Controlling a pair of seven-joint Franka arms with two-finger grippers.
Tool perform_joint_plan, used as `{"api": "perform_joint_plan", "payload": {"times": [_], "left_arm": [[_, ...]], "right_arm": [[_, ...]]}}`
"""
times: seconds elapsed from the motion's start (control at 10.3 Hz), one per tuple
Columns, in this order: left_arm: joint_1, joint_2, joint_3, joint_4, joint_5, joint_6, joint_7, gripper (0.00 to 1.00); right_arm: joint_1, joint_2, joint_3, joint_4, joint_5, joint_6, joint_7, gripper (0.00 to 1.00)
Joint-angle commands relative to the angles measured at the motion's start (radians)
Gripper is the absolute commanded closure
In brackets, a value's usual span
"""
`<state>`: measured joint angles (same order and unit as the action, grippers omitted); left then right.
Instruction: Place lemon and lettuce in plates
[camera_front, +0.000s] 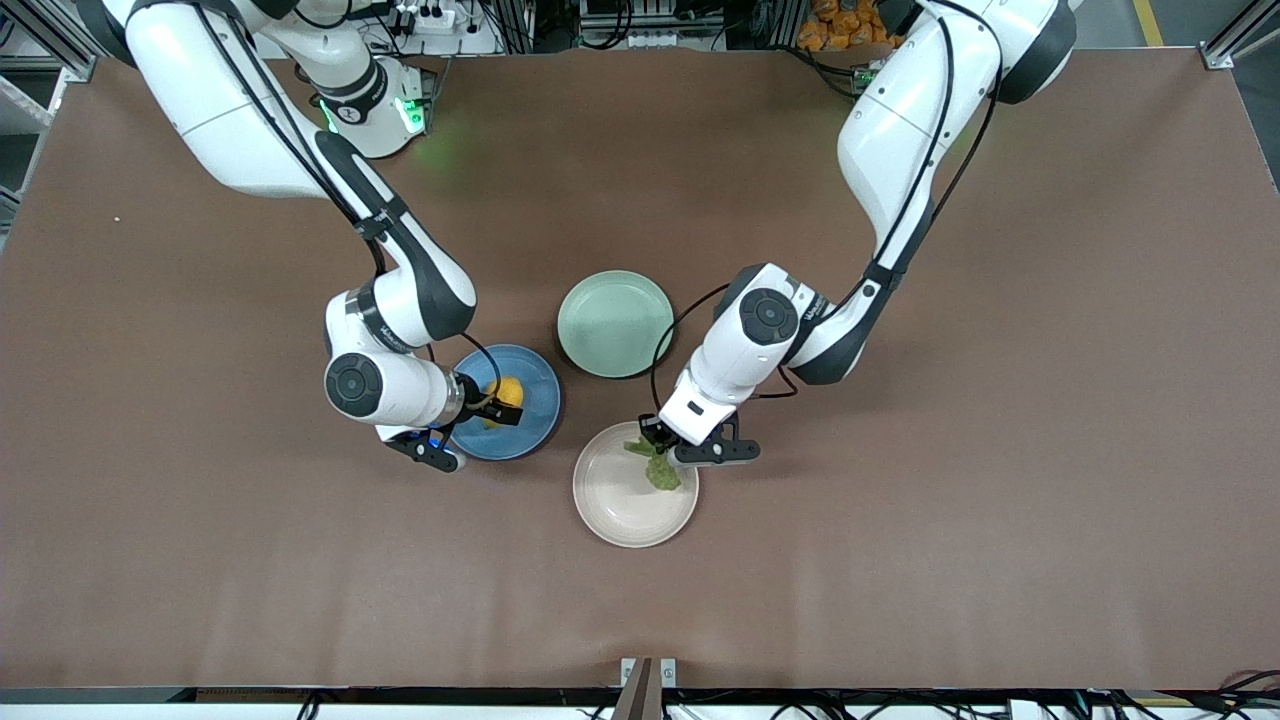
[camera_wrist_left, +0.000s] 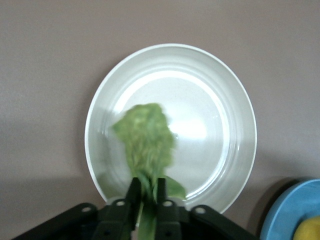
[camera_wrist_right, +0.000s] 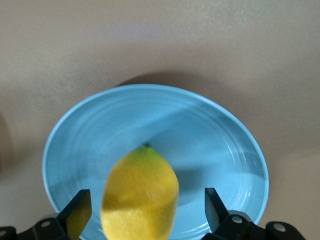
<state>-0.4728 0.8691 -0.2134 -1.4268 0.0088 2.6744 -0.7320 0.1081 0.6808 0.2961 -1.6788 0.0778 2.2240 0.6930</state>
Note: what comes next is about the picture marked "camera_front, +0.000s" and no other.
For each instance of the aluminium frame profile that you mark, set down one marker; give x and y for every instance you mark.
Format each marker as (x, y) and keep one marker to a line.
(60, 45)
(1235, 40)

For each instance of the green plate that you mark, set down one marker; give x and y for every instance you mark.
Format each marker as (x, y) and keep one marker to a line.
(615, 324)

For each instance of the green lettuce leaf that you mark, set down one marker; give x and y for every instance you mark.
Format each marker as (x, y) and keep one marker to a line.
(660, 475)

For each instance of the beige plate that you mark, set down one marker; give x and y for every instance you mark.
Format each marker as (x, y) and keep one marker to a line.
(625, 505)

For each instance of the orange snack bags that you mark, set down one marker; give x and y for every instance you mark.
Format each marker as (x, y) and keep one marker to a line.
(845, 25)

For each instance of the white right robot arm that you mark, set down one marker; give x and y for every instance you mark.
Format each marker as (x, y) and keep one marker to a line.
(230, 110)

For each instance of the blue plate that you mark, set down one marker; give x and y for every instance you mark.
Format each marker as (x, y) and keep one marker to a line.
(535, 425)

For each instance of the grey equipment rack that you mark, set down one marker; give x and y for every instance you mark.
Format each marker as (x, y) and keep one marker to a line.
(640, 25)

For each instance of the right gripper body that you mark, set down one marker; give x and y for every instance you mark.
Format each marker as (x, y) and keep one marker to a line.
(477, 399)

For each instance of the yellow lemon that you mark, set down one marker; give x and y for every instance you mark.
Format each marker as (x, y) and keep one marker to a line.
(510, 392)

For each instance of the white power strip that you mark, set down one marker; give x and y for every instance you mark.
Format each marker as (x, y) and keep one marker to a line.
(428, 17)

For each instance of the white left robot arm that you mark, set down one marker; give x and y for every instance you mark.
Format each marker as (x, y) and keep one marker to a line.
(900, 130)

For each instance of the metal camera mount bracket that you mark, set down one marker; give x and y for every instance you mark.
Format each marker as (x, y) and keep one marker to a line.
(648, 685)

